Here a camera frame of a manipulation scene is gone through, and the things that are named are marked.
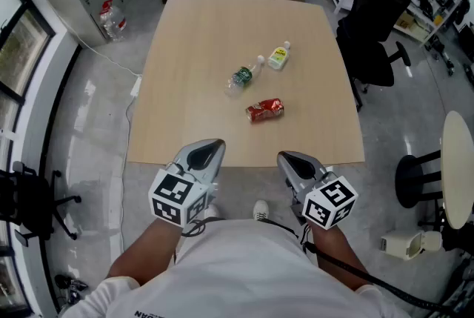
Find person's white shirt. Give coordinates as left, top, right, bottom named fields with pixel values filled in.
left=59, top=218, right=408, bottom=318

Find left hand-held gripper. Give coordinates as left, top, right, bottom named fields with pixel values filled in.
left=148, top=139, right=227, bottom=228

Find thick black gripper cable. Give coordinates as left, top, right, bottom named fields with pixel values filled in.
left=305, top=242, right=460, bottom=318

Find round wooden table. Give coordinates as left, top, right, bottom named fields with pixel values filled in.
left=395, top=110, right=474, bottom=231

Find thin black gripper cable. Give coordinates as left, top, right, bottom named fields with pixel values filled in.
left=173, top=216, right=227, bottom=268

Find black-framed window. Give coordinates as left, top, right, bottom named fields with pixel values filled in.
left=0, top=0, right=56, bottom=310

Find person's left white shoe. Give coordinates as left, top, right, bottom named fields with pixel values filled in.
left=202, top=203, right=221, bottom=220

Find yellow label plastic bottle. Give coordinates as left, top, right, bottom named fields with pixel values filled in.
left=267, top=41, right=292, bottom=70

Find green label plastic bottle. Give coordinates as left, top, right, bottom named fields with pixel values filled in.
left=224, top=55, right=267, bottom=98

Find black office chair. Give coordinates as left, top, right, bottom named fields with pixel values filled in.
left=336, top=0, right=413, bottom=113
left=0, top=160, right=82, bottom=247

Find white power cable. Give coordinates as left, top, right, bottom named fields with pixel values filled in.
left=120, top=93, right=136, bottom=254
left=66, top=29, right=141, bottom=77

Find person's white shoe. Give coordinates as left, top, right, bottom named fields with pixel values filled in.
left=253, top=199, right=270, bottom=222
left=202, top=203, right=221, bottom=220

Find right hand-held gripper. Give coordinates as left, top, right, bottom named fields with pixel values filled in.
left=276, top=150, right=359, bottom=230

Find black wheeled floor device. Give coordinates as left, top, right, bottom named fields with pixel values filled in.
left=425, top=38, right=457, bottom=77

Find brown cardboard box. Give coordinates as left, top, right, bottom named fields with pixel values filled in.
left=395, top=12, right=418, bottom=32

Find person's right white shoe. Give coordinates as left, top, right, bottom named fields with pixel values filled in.
left=253, top=199, right=270, bottom=222

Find person's left forearm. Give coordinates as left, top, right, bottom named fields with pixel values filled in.
left=107, top=214, right=184, bottom=288

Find person's right forearm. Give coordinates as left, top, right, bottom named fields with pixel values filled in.
left=309, top=223, right=371, bottom=291

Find small beige trash bin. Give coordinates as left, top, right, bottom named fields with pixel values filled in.
left=380, top=229, right=444, bottom=261

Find red soda can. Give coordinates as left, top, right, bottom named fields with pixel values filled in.
left=245, top=98, right=285, bottom=124

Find large red-capped water jug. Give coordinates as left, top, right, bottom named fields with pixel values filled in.
left=99, top=0, right=127, bottom=42

